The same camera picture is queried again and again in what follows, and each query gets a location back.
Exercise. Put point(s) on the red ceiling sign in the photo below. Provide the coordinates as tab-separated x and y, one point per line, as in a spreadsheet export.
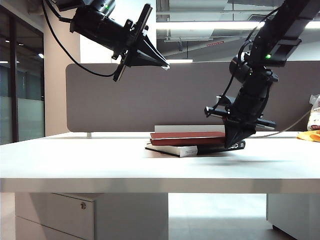
214	44

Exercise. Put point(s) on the round metal drawer lock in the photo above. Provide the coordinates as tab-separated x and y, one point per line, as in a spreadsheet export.
82	206

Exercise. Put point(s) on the dark framed glass partition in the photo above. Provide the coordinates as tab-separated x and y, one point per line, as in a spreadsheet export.
27	112

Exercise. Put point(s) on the black hardcover book white pages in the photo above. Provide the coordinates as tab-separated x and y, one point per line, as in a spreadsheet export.
185	151

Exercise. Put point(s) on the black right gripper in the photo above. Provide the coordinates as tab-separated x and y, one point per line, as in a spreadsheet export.
252	100

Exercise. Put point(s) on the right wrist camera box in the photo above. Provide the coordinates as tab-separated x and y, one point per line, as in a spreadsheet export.
225	101

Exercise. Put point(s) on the white drawer cabinet with lock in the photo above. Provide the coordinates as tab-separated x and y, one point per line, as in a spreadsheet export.
62	220

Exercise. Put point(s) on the plain white cabinet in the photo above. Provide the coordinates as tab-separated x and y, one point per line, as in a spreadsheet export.
295	212

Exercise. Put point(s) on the red leather-bound book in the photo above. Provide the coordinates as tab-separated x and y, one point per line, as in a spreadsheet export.
187	138

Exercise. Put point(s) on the short ceiling light strip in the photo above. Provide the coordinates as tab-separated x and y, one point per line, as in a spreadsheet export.
180	61

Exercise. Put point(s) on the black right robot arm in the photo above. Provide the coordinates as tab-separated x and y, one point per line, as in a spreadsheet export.
287	25

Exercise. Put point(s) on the silver partition support bracket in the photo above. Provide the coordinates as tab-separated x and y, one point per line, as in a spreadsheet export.
88	135

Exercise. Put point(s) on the yellow cloth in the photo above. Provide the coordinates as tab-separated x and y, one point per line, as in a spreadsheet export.
310	137

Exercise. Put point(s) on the grey fabric desk partition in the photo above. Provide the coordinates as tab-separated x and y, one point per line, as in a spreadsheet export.
175	100

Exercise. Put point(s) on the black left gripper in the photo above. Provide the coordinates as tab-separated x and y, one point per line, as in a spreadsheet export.
100	27

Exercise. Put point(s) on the long ceiling light strip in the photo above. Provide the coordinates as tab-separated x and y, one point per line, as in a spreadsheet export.
200	25

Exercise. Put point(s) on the white plastic snack bag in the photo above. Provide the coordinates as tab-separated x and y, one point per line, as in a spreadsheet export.
315	120

